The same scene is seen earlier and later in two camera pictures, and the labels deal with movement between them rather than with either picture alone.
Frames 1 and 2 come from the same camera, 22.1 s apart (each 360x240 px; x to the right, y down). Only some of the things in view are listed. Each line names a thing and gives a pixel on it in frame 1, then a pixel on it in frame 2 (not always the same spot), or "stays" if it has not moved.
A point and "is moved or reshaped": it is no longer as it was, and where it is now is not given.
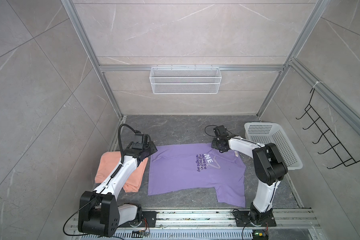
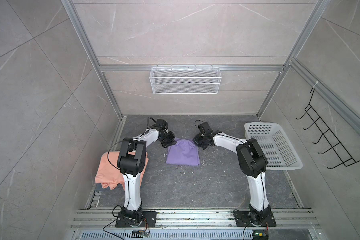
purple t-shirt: [178, 167] is moved or reshaped
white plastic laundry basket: [264, 133] stays
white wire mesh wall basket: [183, 80] stays
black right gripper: [214, 139] -> [195, 140]
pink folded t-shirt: [108, 161] stays
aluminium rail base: [291, 224] stays
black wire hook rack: [329, 137] stays
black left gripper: [152, 147] -> [172, 141]
